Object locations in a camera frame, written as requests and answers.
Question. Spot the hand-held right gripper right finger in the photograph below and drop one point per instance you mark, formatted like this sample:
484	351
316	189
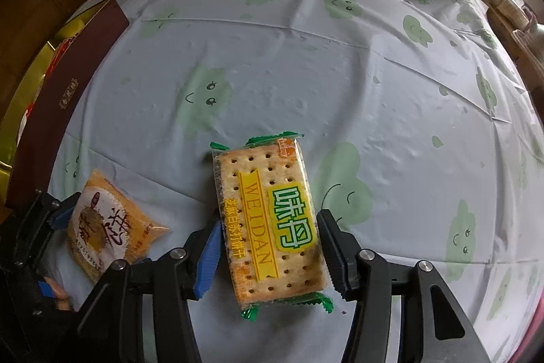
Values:
329	244

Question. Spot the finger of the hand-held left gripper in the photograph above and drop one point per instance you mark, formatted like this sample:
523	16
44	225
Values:
64	214
46	288

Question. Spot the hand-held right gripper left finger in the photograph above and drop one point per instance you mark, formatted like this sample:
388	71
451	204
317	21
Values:
208	256

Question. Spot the orange pastry packet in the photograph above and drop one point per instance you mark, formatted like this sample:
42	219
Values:
110	218

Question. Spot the yellow green cracker packet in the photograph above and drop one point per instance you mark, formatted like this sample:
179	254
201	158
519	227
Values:
263	193

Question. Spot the gold-lined brown box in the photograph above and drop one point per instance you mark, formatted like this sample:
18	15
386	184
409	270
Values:
76	69

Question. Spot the long red snack packet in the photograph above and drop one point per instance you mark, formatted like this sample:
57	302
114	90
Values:
63	50

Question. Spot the green cloud print tablecloth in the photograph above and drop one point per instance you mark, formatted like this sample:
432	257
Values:
340	69

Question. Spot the wooden side table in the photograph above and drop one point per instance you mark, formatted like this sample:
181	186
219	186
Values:
531	69

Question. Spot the white teapot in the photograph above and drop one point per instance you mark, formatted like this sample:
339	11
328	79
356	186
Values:
529	35

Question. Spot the box of small packets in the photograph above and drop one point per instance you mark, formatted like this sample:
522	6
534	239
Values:
508	1

